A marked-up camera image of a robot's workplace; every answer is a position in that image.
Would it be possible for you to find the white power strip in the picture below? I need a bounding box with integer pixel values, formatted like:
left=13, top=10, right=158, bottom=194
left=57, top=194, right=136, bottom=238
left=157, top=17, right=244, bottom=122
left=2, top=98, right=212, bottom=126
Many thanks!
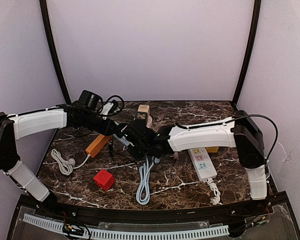
left=187, top=147, right=217, bottom=182

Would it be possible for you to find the left black frame post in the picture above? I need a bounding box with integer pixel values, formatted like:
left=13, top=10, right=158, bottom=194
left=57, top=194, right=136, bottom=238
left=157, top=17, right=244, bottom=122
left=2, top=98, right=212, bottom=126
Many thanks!
left=39, top=0, right=71, bottom=104

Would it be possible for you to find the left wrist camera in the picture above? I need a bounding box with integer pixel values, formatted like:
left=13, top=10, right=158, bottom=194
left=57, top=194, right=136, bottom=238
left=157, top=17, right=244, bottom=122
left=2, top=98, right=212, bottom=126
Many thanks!
left=78, top=90, right=103, bottom=111

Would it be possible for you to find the white slotted cable duct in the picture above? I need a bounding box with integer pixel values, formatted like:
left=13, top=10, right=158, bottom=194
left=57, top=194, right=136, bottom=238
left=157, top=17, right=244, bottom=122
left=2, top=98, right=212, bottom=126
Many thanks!
left=22, top=213, right=229, bottom=240

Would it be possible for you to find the light blue power strip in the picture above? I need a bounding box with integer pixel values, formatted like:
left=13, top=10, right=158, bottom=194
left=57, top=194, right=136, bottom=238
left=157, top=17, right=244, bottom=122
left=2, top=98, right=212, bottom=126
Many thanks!
left=113, top=134, right=131, bottom=146

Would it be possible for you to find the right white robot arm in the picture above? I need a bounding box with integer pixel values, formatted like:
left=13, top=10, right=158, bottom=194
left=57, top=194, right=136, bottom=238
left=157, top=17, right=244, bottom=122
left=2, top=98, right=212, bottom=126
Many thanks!
left=122, top=110, right=269, bottom=201

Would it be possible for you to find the beige cube socket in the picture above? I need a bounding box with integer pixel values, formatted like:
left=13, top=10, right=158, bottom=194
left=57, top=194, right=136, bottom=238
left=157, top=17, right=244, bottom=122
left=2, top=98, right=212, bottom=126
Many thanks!
left=137, top=104, right=150, bottom=115

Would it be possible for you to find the orange strip white cable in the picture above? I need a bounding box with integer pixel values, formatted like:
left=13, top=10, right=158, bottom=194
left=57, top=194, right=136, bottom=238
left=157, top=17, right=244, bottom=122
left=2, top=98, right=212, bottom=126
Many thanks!
left=50, top=148, right=90, bottom=176

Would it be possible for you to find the black adapter thin cable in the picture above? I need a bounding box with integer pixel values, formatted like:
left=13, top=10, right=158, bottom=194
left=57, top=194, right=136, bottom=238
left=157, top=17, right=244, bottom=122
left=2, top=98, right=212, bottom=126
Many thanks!
left=108, top=136, right=116, bottom=158

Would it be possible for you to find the pink round socket base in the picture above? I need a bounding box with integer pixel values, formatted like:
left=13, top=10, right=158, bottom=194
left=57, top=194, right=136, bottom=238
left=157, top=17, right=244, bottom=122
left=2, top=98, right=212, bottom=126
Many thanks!
left=146, top=115, right=153, bottom=128

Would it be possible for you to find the orange power strip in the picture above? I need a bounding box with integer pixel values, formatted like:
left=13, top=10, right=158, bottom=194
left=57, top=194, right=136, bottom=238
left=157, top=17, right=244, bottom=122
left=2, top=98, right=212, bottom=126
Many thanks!
left=85, top=134, right=112, bottom=158

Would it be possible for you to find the white strip coiled cable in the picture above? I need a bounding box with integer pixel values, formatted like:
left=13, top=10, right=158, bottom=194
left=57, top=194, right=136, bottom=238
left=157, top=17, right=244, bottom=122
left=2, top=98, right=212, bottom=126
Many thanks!
left=206, top=177, right=222, bottom=206

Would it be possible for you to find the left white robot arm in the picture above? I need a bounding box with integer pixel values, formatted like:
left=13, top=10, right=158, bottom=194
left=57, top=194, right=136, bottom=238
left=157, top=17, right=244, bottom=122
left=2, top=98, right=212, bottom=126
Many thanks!
left=0, top=101, right=118, bottom=204

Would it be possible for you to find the black front rail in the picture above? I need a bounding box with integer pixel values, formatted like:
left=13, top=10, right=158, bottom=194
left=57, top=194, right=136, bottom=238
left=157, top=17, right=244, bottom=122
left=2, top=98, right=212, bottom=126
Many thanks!
left=17, top=192, right=288, bottom=226

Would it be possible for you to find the yellow cube socket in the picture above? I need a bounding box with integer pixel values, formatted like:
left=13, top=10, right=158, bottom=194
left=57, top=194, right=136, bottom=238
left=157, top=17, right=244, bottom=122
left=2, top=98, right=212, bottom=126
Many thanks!
left=206, top=146, right=219, bottom=153

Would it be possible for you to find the right black frame post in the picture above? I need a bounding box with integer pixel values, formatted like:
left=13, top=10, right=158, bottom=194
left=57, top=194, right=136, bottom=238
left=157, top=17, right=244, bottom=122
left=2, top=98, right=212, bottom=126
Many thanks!
left=231, top=0, right=262, bottom=108

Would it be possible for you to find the black frame post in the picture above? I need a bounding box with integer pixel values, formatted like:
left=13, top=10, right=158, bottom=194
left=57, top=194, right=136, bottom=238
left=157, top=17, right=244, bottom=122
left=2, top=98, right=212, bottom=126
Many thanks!
left=39, top=0, right=71, bottom=104
left=231, top=0, right=262, bottom=108

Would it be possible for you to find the light blue cable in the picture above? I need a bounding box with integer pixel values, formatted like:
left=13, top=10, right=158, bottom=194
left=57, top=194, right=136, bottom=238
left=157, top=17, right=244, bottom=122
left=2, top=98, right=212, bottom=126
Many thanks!
left=135, top=156, right=160, bottom=206

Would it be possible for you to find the red cube socket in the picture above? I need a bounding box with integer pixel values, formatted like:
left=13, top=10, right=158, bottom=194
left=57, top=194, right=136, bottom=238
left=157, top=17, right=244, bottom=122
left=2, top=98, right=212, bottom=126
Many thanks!
left=93, top=169, right=115, bottom=192

